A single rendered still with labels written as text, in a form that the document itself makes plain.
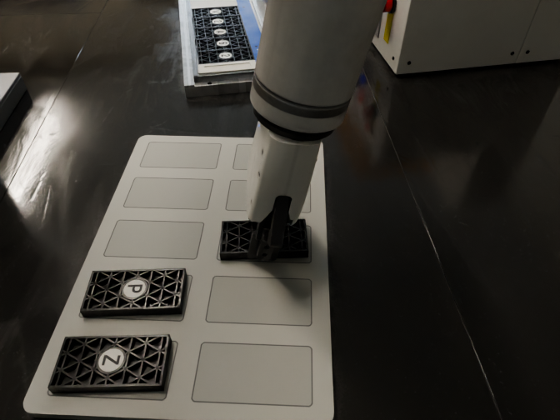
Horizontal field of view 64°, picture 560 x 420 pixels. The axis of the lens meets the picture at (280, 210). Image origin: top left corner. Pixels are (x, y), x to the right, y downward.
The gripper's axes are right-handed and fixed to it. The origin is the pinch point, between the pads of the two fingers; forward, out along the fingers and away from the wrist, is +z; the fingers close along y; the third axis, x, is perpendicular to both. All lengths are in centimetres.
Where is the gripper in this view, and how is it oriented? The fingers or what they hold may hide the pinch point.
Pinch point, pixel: (263, 227)
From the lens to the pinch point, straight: 50.1
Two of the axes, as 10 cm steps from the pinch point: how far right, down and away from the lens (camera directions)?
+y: 0.4, 7.1, -7.0
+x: 9.8, 1.2, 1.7
